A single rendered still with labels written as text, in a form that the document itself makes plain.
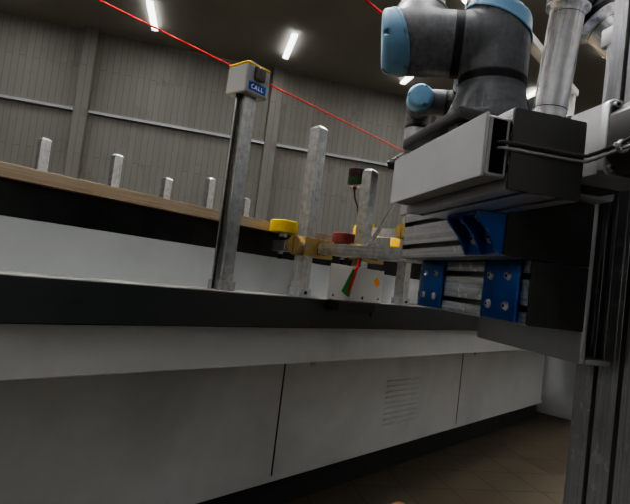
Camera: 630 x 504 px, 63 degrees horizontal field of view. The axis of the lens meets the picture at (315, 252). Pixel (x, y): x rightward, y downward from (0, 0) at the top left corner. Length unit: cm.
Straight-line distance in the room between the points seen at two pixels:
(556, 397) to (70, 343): 353
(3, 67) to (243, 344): 1281
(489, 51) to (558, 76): 38
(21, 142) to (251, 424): 1201
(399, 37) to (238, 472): 125
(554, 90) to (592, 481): 81
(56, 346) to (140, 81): 1229
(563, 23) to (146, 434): 138
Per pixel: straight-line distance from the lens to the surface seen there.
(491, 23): 99
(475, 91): 94
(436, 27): 98
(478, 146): 59
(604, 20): 151
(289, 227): 146
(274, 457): 175
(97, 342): 106
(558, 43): 135
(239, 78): 124
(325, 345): 149
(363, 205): 157
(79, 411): 132
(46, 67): 1360
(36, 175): 118
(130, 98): 1310
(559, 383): 410
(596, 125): 69
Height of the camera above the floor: 75
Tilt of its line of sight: 3 degrees up
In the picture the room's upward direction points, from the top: 7 degrees clockwise
